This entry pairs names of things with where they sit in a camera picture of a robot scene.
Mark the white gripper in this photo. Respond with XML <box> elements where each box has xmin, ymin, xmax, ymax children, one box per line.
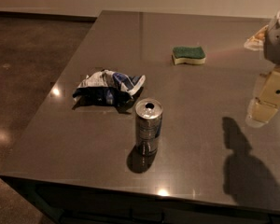
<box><xmin>244</xmin><ymin>9</ymin><xmax>280</xmax><ymax>128</ymax></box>

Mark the green and yellow sponge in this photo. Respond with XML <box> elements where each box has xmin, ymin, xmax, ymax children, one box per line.
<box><xmin>172</xmin><ymin>47</ymin><xmax>206</xmax><ymax>65</ymax></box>

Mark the silver redbull can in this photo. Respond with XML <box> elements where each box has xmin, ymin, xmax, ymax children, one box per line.
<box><xmin>135</xmin><ymin>98</ymin><xmax>163</xmax><ymax>156</ymax></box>

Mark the crumpled blue white chip bag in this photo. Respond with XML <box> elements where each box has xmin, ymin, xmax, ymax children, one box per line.
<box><xmin>72</xmin><ymin>69</ymin><xmax>146</xmax><ymax>106</ymax></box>

